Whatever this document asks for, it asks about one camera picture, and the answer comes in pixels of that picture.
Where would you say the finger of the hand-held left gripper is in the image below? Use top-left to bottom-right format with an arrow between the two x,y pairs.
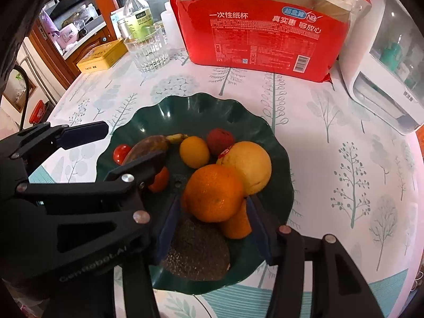
15,152 -> 167,241
0,121 -> 110,183

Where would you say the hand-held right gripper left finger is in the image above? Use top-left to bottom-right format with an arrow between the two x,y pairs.
122,196 -> 182,318

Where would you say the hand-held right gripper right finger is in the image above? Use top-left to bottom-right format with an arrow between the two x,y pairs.
245,195 -> 378,318

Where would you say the red cherry tomato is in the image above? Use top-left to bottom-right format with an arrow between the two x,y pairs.
147,166 -> 170,193
113,144 -> 132,165

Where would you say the dark avocado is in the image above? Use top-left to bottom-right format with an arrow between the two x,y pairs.
159,217 -> 231,280

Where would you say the large orange mandarin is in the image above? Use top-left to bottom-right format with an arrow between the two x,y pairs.
183,164 -> 245,223

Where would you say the yellow kumquat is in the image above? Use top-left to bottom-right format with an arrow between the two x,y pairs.
179,136 -> 211,169

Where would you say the large yellow orange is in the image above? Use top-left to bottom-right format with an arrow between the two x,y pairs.
216,141 -> 273,197

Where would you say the green wavy plate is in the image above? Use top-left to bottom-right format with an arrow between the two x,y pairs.
96,93 -> 295,295

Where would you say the red lychee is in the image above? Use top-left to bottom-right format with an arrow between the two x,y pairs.
207,127 -> 235,157

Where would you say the small orange mandarin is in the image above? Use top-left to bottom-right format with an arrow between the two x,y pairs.
217,199 -> 253,240

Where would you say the overripe banana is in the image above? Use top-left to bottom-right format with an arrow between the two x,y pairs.
122,133 -> 189,166

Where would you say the red box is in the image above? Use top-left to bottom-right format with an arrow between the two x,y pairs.
29,101 -> 47,125

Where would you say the yellow tin box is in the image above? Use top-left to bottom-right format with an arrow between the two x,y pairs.
76,39 -> 128,74

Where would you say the wooden cabinet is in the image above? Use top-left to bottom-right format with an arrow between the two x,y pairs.
28,0 -> 120,90

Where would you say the printed tablecloth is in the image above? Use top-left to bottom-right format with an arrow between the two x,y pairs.
43,48 -> 424,318

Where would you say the clear glass cup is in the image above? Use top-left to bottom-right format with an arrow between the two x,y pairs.
123,26 -> 171,73

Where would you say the small metal can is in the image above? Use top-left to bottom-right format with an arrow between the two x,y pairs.
117,18 -> 133,40

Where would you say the white carton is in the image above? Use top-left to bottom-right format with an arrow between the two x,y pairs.
110,9 -> 126,38

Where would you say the clear bottle green label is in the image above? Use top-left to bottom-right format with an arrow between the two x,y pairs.
123,0 -> 155,40

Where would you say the white plastic container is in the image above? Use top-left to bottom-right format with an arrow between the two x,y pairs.
161,2 -> 186,48

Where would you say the red paper cup package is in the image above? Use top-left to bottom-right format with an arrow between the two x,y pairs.
169,0 -> 373,83

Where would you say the white countertop appliance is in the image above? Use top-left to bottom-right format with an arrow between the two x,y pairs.
338,0 -> 424,136

